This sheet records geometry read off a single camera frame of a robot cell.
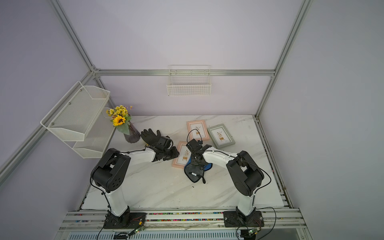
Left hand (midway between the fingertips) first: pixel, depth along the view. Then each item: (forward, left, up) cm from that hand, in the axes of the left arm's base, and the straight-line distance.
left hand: (177, 155), depth 97 cm
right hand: (-5, -14, 0) cm, 15 cm away
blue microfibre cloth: (-14, -11, +4) cm, 18 cm away
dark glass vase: (+12, +31, +6) cm, 33 cm away
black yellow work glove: (+13, +21, +2) cm, 25 cm away
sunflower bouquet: (+11, +32, +24) cm, 42 cm away
